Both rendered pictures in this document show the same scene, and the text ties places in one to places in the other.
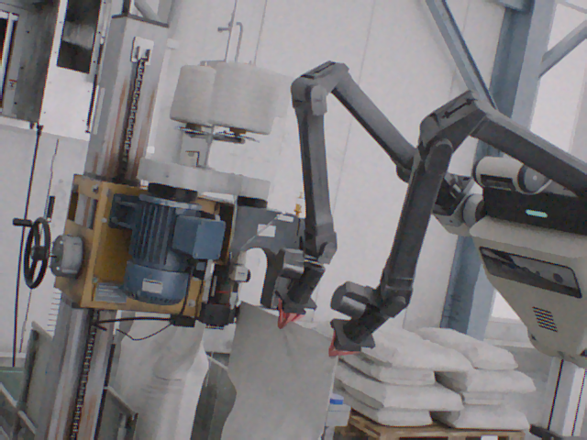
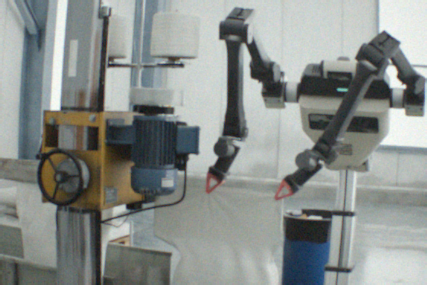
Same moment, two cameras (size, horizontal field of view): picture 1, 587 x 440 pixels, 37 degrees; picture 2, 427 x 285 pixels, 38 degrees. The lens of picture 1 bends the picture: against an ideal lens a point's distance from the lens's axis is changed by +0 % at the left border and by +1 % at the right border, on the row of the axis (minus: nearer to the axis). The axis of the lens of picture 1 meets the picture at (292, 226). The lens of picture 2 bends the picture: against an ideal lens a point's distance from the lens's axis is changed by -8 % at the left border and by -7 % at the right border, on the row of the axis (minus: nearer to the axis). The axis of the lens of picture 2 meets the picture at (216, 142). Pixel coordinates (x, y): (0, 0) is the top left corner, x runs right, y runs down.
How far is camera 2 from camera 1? 149 cm
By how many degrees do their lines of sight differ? 39
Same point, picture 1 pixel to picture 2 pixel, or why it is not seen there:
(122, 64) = (95, 20)
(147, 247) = (157, 154)
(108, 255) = (107, 168)
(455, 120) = (390, 47)
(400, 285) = (337, 144)
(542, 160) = (404, 64)
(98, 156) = (85, 92)
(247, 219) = not seen: hidden behind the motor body
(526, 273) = not seen: hidden behind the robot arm
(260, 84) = (197, 25)
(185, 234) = (188, 139)
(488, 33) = not seen: outside the picture
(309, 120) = (241, 47)
